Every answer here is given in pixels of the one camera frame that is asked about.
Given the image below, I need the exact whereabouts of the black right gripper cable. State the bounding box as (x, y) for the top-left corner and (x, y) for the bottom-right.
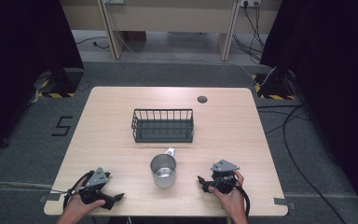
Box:
(228, 175), (252, 218)

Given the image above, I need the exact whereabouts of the beige background desk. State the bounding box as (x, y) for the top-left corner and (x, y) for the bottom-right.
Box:
(59, 0), (283, 63)

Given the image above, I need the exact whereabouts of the white wall socket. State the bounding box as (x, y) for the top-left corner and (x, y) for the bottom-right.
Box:
(239, 0), (263, 7)

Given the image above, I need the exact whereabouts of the black stand base striped tape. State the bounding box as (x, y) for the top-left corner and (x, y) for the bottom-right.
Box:
(33, 67), (86, 99)
(252, 70), (297, 101)

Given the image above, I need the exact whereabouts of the grey tape strip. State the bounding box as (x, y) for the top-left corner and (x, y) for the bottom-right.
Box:
(273, 197), (296, 210)
(39, 192), (62, 203)

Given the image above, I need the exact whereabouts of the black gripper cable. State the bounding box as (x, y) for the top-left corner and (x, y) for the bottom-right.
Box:
(228, 175), (252, 218)
(62, 170), (95, 213)

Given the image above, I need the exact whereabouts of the black wire rack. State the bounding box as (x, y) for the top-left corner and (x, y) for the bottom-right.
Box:
(131, 107), (195, 144)

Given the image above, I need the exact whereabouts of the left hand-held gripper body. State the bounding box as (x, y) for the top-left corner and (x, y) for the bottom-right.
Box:
(78, 167), (117, 210)

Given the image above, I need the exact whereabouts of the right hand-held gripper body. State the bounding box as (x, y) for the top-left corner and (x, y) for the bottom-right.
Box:
(203, 159), (241, 196)

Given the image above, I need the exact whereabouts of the bundle of black wall cables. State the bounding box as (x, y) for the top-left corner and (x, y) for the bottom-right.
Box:
(231, 1), (267, 64)

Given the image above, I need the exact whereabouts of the person's right hand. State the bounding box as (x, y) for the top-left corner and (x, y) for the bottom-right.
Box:
(207, 170), (247, 220)

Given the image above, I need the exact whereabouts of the short black floor cable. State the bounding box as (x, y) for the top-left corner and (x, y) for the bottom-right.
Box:
(76, 35), (110, 50)

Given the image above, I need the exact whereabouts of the metal cup with handle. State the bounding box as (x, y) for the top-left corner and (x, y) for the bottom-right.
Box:
(149, 147), (178, 189)

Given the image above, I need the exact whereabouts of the dark curtain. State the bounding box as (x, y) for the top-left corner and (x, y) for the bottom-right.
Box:
(0, 0), (86, 161)
(260, 0), (358, 217)

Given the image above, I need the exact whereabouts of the long black floor cable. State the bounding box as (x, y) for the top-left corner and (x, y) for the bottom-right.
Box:
(256, 104), (349, 224)

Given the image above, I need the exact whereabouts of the person's left hand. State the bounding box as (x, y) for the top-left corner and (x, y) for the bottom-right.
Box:
(64, 177), (106, 220)

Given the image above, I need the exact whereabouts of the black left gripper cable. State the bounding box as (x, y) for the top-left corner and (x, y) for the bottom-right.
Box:
(62, 170), (95, 213)

